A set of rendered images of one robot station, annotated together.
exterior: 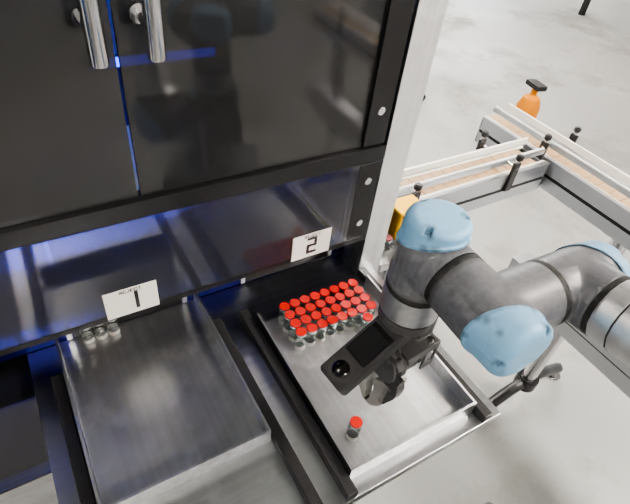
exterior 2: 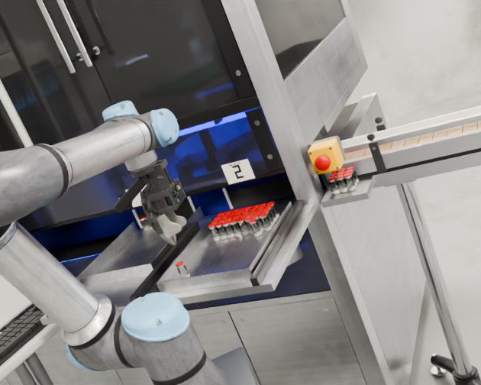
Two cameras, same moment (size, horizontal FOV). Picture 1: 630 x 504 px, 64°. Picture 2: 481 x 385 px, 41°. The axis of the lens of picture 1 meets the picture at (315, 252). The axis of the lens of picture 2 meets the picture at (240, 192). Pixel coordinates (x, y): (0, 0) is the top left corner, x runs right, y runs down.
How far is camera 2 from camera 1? 1.54 m
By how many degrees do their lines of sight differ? 59
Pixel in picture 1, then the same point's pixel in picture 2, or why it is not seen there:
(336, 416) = (191, 270)
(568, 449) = not seen: outside the picture
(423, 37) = (239, 23)
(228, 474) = (128, 283)
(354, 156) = (235, 105)
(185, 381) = (157, 247)
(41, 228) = not seen: hidden behind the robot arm
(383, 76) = (226, 51)
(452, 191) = (429, 143)
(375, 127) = (240, 84)
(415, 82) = (252, 50)
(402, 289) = not seen: hidden behind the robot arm
